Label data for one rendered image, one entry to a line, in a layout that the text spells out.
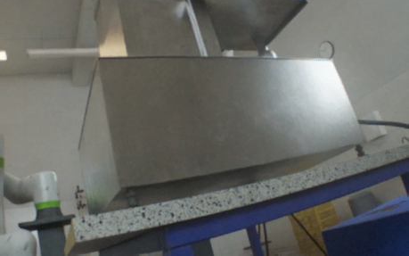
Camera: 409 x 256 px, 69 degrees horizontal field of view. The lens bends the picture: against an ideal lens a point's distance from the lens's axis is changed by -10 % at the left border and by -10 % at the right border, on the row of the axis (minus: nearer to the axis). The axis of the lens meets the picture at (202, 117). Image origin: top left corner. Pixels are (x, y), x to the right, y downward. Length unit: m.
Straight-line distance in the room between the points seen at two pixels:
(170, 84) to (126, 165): 0.17
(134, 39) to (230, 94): 0.22
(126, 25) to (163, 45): 0.08
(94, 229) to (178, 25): 0.49
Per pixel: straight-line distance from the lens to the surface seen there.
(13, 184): 1.74
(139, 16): 0.71
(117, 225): 0.38
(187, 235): 0.42
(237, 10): 0.87
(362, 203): 4.68
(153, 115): 0.55
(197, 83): 0.61
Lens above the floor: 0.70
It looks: 19 degrees up
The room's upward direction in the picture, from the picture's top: 16 degrees counter-clockwise
